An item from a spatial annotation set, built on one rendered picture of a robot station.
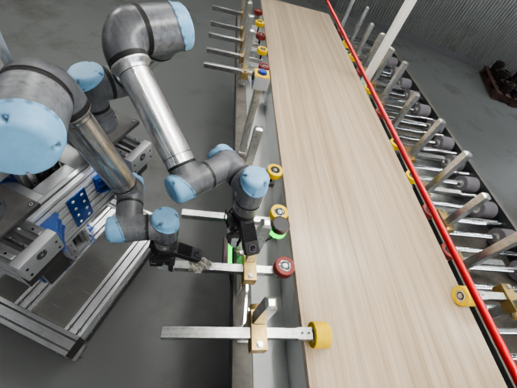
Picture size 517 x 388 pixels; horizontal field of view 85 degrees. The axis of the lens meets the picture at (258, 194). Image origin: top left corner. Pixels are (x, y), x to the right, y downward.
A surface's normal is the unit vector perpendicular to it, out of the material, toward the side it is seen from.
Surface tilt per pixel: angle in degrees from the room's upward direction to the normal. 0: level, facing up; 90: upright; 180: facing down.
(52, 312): 0
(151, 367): 0
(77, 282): 0
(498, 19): 90
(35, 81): 21
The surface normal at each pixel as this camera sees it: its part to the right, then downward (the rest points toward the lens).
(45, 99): 0.79, -0.48
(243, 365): 0.23, -0.60
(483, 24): -0.35, 0.68
